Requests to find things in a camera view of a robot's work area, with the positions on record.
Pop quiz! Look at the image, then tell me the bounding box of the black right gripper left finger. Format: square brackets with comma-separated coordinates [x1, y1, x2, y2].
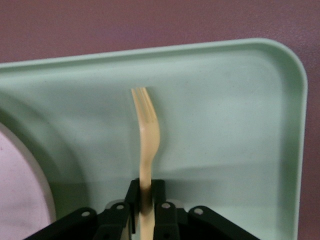
[94, 177, 142, 240]

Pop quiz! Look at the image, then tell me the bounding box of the round beige plate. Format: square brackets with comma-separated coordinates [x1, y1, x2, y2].
[0, 121, 57, 240]

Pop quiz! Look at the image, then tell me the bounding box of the light green plastic tray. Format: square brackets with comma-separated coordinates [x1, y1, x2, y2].
[0, 37, 308, 240]

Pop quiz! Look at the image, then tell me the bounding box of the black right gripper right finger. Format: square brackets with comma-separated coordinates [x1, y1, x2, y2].
[150, 178, 181, 240]

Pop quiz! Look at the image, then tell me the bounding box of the yellow plastic fork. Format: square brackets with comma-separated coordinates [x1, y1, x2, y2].
[130, 86, 161, 240]

